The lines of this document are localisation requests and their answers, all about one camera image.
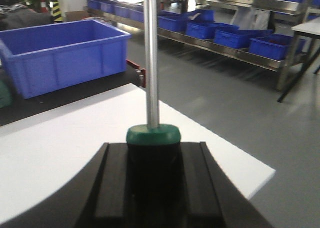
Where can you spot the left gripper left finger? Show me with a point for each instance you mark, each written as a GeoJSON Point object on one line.
{"type": "Point", "coordinates": [108, 204]}

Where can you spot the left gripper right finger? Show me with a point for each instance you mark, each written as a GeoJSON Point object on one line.
{"type": "Point", "coordinates": [212, 200]}

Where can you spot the green-handled screwdriver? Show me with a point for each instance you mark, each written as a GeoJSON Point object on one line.
{"type": "Point", "coordinates": [153, 148]}

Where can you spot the green SATA tool case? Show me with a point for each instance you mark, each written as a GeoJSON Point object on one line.
{"type": "Point", "coordinates": [6, 98]}

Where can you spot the large blue plastic bin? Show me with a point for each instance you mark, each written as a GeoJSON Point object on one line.
{"type": "Point", "coordinates": [46, 58]}

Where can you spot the metal storage shelf rack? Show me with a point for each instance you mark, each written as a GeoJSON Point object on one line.
{"type": "Point", "coordinates": [239, 30]}

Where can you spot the brown cardboard box on floor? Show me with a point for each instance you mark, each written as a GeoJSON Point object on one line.
{"type": "Point", "coordinates": [76, 15]}

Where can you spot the red white traffic cone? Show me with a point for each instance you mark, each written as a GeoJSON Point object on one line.
{"type": "Point", "coordinates": [43, 6]}

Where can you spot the red frame conveyor table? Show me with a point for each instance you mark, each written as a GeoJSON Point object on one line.
{"type": "Point", "coordinates": [140, 73]}

